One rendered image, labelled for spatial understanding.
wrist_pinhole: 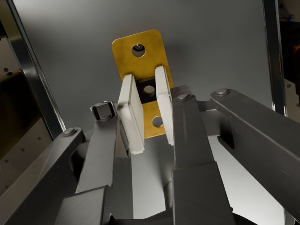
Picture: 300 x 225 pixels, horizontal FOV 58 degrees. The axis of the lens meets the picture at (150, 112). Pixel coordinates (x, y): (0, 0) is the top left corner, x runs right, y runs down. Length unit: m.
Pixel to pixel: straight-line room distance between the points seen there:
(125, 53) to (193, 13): 0.07
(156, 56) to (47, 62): 0.10
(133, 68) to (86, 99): 0.06
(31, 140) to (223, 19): 0.51
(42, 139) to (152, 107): 0.45
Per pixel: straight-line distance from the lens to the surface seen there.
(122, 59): 0.21
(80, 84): 0.25
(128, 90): 0.16
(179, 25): 0.23
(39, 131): 0.63
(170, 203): 0.27
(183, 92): 0.16
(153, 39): 0.21
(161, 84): 0.16
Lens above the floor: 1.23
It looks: 68 degrees down
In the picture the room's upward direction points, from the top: 178 degrees clockwise
